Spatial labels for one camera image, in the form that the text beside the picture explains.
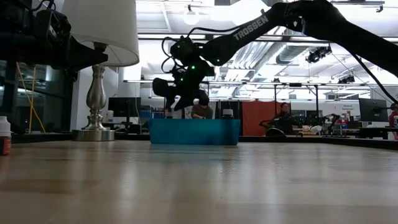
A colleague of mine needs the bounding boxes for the silver lamp white shade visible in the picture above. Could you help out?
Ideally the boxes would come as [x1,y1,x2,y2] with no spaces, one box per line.
[61,0,140,142]

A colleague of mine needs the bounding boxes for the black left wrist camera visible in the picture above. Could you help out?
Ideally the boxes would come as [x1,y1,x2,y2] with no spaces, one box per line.
[32,7,72,40]

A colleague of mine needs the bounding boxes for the black wide monitor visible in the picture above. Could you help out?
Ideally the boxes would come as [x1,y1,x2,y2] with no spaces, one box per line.
[358,98,389,123]

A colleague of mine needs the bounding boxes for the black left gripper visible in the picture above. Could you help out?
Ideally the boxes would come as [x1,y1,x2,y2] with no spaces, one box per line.
[30,34,109,82]

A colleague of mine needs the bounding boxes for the small red dropper bottle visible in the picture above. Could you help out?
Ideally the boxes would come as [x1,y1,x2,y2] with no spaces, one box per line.
[0,116,12,156]

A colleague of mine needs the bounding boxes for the black office chair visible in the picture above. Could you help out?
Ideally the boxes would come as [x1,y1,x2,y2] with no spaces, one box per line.
[265,126,289,138]

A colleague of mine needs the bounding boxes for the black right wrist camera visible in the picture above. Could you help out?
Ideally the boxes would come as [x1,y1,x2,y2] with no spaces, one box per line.
[151,77,174,110]

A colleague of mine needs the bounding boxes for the orange partition wall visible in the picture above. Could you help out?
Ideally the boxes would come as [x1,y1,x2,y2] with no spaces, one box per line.
[241,100,292,137]

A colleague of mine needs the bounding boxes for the black computer monitor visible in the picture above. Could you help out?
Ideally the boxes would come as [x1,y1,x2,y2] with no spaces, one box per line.
[108,96,142,118]

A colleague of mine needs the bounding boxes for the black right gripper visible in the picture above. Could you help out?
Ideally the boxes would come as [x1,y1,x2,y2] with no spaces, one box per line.
[173,60,215,112]

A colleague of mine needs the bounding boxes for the black background robot arms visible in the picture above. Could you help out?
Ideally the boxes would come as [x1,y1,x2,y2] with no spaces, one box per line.
[259,112,341,138]

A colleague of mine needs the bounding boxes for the blue plastic bin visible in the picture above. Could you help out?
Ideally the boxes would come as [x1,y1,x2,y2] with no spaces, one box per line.
[148,118,241,146]

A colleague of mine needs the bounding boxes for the round ring ceiling light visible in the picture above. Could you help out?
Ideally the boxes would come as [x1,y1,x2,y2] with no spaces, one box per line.
[182,7,201,26]

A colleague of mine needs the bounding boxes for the person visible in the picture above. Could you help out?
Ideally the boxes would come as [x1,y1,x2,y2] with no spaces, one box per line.
[260,101,300,135]
[387,103,398,141]
[190,98,215,120]

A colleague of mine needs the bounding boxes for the yellow extension cord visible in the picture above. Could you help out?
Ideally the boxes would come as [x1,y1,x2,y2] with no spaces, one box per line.
[16,62,47,134]

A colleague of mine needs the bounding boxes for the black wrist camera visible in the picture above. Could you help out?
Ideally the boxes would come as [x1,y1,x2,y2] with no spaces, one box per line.
[32,7,72,40]
[151,77,174,110]

